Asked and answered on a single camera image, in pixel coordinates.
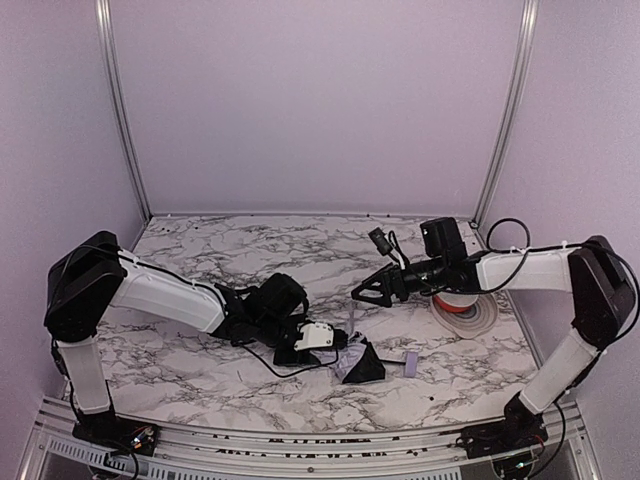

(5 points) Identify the lilac folding umbrella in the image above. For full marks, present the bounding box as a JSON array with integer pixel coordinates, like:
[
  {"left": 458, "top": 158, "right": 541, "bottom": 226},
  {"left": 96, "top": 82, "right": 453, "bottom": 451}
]
[{"left": 309, "top": 314, "right": 419, "bottom": 384}]

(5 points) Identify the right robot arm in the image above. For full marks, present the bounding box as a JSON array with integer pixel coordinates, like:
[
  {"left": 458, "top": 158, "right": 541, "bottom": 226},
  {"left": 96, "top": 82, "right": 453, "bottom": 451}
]
[{"left": 351, "top": 217, "right": 639, "bottom": 458}]

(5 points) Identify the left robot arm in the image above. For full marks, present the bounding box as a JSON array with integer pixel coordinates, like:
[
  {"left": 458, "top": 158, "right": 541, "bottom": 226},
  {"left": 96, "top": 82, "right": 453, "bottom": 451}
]
[{"left": 44, "top": 231, "right": 335, "bottom": 456}]

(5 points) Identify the orange white bowl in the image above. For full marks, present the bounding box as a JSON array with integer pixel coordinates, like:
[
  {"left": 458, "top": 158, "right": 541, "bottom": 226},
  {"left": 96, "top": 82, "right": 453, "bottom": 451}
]
[{"left": 434, "top": 292, "right": 478, "bottom": 314}]

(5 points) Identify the grey ringed plate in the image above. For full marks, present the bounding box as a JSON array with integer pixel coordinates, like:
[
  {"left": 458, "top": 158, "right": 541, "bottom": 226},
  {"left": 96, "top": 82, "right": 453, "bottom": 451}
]
[{"left": 432, "top": 295, "right": 499, "bottom": 339}]

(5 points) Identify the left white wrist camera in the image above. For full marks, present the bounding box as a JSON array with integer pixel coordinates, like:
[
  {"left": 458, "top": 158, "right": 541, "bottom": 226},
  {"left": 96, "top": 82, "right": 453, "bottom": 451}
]
[{"left": 293, "top": 322, "right": 348, "bottom": 351}]

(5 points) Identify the aluminium front rail base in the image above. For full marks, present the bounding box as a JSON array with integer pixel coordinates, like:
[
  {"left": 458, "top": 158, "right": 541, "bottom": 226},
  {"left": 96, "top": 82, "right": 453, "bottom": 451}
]
[{"left": 17, "top": 397, "right": 602, "bottom": 479}]

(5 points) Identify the right aluminium frame post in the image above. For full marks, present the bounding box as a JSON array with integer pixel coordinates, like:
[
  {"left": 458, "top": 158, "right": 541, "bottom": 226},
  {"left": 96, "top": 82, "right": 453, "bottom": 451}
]
[{"left": 473, "top": 0, "right": 540, "bottom": 226}]

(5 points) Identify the aluminium frame post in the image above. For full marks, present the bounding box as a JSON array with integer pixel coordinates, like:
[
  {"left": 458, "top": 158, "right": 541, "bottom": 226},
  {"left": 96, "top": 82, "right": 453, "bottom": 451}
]
[
  {"left": 95, "top": 0, "right": 152, "bottom": 223},
  {"left": 473, "top": 0, "right": 540, "bottom": 226}
]

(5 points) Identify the left aluminium frame post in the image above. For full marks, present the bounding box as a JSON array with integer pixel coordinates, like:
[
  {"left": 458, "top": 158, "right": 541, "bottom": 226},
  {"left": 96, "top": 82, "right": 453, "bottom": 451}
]
[{"left": 95, "top": 0, "right": 152, "bottom": 223}]

